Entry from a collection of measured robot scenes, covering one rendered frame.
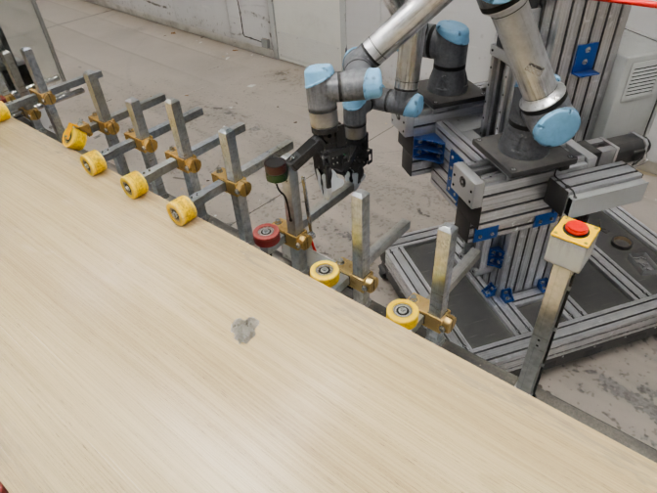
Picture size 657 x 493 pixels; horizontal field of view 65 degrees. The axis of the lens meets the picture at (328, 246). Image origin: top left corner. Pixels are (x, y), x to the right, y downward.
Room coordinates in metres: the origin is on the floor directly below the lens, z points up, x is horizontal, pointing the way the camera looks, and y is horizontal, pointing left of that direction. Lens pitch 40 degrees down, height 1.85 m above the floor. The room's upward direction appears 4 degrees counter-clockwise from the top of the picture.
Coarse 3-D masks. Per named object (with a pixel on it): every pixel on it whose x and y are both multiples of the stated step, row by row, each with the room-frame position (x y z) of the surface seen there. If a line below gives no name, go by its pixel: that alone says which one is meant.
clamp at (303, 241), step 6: (282, 222) 1.31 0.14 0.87; (282, 228) 1.28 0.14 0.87; (288, 234) 1.25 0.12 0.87; (300, 234) 1.25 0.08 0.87; (306, 234) 1.25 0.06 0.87; (288, 240) 1.25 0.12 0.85; (294, 240) 1.23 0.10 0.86; (300, 240) 1.23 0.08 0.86; (306, 240) 1.23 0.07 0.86; (294, 246) 1.23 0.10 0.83; (300, 246) 1.22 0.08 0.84; (306, 246) 1.23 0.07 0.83
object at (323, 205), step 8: (344, 184) 1.52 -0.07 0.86; (352, 184) 1.52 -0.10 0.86; (336, 192) 1.48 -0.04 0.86; (344, 192) 1.49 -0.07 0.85; (328, 200) 1.43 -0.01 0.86; (336, 200) 1.45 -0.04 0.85; (312, 208) 1.39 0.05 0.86; (320, 208) 1.39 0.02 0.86; (328, 208) 1.42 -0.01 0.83; (304, 216) 1.35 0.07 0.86; (312, 216) 1.36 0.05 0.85; (304, 224) 1.33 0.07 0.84; (280, 240) 1.24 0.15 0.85; (264, 248) 1.21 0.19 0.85; (272, 248) 1.21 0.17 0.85
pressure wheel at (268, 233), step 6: (258, 228) 1.24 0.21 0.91; (264, 228) 1.24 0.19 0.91; (270, 228) 1.24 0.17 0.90; (276, 228) 1.23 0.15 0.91; (258, 234) 1.21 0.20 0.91; (264, 234) 1.21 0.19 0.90; (270, 234) 1.21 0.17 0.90; (276, 234) 1.21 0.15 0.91; (258, 240) 1.19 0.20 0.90; (264, 240) 1.19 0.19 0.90; (270, 240) 1.19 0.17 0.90; (276, 240) 1.20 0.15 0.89; (264, 246) 1.19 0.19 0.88; (270, 246) 1.19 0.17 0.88
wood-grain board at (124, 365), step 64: (0, 128) 2.06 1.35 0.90; (0, 192) 1.55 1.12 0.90; (64, 192) 1.52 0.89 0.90; (0, 256) 1.19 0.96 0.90; (64, 256) 1.17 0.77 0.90; (128, 256) 1.15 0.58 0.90; (192, 256) 1.13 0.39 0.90; (256, 256) 1.12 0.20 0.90; (0, 320) 0.93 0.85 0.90; (64, 320) 0.92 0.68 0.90; (128, 320) 0.90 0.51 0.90; (192, 320) 0.89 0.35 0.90; (320, 320) 0.86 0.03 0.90; (384, 320) 0.85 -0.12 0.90; (0, 384) 0.73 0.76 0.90; (64, 384) 0.72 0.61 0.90; (128, 384) 0.71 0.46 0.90; (192, 384) 0.70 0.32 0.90; (256, 384) 0.68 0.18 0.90; (320, 384) 0.67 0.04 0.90; (384, 384) 0.66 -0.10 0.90; (448, 384) 0.65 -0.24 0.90; (0, 448) 0.57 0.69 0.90; (64, 448) 0.56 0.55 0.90; (128, 448) 0.55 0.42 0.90; (192, 448) 0.54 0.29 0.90; (256, 448) 0.54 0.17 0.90; (320, 448) 0.53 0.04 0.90; (384, 448) 0.52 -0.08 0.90; (448, 448) 0.51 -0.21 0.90; (512, 448) 0.50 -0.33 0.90; (576, 448) 0.50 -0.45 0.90
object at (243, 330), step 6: (240, 318) 0.88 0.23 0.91; (252, 318) 0.87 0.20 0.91; (234, 324) 0.86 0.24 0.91; (240, 324) 0.86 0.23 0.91; (246, 324) 0.85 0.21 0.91; (252, 324) 0.85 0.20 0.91; (258, 324) 0.86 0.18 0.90; (234, 330) 0.84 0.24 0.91; (240, 330) 0.83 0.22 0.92; (246, 330) 0.84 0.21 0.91; (252, 330) 0.84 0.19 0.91; (234, 336) 0.82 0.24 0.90; (240, 336) 0.82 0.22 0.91; (246, 336) 0.82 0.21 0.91; (252, 336) 0.82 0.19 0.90; (240, 342) 0.80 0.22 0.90; (246, 342) 0.80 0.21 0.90
